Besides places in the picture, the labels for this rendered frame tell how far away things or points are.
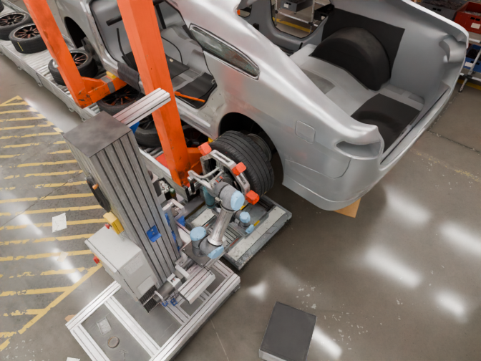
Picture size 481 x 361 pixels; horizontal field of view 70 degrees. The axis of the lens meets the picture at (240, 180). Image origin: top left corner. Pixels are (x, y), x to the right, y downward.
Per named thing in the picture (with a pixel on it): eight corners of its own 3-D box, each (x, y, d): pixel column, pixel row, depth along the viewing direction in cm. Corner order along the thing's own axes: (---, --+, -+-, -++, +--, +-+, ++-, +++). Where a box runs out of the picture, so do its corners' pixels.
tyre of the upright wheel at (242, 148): (250, 193, 350) (288, 185, 292) (233, 208, 339) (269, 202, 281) (212, 140, 338) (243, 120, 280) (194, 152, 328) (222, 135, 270)
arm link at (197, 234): (200, 231, 261) (197, 221, 251) (212, 241, 254) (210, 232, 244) (188, 241, 256) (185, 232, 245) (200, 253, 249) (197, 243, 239)
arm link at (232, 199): (207, 246, 255) (232, 183, 235) (221, 258, 248) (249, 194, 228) (195, 250, 245) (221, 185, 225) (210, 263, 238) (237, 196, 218)
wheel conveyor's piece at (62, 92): (127, 90, 544) (119, 68, 514) (78, 117, 506) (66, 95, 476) (94, 69, 591) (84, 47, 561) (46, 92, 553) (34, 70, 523)
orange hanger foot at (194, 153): (230, 150, 371) (227, 126, 345) (194, 178, 348) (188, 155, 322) (219, 144, 379) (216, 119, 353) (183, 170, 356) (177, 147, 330)
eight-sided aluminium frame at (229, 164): (251, 211, 312) (249, 171, 270) (246, 215, 309) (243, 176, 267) (210, 181, 337) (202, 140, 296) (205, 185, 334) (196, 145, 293)
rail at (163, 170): (193, 194, 380) (190, 181, 363) (187, 199, 376) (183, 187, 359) (79, 105, 496) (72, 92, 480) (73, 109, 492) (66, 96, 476)
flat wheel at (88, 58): (104, 62, 551) (99, 48, 533) (90, 87, 509) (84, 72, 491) (64, 62, 556) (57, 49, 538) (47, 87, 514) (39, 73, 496)
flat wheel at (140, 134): (122, 142, 426) (115, 127, 408) (148, 109, 466) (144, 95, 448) (169, 153, 409) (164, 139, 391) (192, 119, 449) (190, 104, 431)
